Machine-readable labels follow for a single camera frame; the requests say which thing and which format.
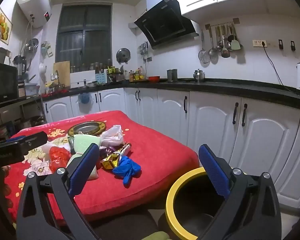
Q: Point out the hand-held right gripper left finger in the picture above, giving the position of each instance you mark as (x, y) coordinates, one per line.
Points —
(83, 170)

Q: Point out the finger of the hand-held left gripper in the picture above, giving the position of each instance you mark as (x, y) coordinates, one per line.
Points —
(36, 138)
(16, 138)

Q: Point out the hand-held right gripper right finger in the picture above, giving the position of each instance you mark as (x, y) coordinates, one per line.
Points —
(213, 170)

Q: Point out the yellow cardboard box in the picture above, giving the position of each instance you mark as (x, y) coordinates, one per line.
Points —
(110, 164)

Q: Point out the long snack wrapper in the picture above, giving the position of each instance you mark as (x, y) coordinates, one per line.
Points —
(123, 149)

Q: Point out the white printed plastic bag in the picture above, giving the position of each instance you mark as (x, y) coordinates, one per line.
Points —
(112, 133)

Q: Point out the yellow trash bin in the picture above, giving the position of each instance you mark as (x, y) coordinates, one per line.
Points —
(171, 200)

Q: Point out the red crinkled plastic wrapper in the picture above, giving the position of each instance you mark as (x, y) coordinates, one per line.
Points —
(57, 155)

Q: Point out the light green cloth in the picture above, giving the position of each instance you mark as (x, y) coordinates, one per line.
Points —
(83, 141)

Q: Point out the purple foil wrapper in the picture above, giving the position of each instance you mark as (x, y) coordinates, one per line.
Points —
(107, 152)

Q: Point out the metal shelf rack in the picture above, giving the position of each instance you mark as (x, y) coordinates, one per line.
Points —
(30, 110)

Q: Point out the blue rubber glove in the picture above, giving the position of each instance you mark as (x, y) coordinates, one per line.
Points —
(127, 167)

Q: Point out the white lower cabinets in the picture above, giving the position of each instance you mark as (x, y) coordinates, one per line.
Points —
(262, 140)

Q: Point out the black microwave oven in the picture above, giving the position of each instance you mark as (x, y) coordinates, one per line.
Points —
(2, 82)

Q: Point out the red floral blanket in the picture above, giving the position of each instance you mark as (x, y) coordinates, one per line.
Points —
(152, 155)

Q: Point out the sink faucet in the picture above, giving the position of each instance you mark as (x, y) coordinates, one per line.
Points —
(55, 76)

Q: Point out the wooden cutting board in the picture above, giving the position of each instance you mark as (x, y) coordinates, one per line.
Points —
(62, 72)

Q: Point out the black blender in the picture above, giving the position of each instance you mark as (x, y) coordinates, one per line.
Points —
(20, 63)

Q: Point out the black kitchen countertop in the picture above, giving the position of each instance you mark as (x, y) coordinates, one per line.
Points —
(240, 87)

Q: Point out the person's green clothing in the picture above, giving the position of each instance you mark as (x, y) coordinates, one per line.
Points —
(157, 236)

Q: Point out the blue dish rack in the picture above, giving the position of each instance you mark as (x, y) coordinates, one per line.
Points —
(100, 77)

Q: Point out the row of glass jars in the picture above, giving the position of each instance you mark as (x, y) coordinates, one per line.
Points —
(90, 67)

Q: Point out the metal teapot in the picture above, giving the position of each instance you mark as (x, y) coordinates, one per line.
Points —
(198, 76)

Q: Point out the metal canister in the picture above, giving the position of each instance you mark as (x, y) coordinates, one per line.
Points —
(169, 75)
(175, 75)

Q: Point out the red bowl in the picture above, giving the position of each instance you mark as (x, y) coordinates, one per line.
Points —
(153, 79)

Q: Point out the row of condiment bottles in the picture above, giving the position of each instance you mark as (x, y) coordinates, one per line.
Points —
(137, 74)

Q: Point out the dark kitchen window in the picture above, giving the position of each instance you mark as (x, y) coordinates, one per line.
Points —
(83, 35)

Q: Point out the metal ladle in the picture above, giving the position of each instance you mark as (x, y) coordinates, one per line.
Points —
(212, 50)
(225, 52)

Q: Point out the round metal pot lid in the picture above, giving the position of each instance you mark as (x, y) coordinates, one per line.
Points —
(122, 55)

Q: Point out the green spatula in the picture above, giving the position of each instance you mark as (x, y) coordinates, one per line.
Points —
(235, 44)

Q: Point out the white water heater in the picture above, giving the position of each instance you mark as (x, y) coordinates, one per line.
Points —
(35, 2)

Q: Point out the black range hood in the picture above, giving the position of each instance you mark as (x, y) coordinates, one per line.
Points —
(165, 22)

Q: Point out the fruit wall poster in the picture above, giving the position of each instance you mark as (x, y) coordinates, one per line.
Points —
(5, 26)

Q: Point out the wall power strip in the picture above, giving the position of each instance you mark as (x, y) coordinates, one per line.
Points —
(257, 43)

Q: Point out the small hanging wall utensils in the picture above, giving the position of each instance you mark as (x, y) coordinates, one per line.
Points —
(143, 48)

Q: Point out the black wall hook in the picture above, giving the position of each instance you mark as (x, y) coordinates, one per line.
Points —
(280, 43)
(292, 45)

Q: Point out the wall utensil rail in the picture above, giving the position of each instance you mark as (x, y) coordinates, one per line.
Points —
(236, 20)

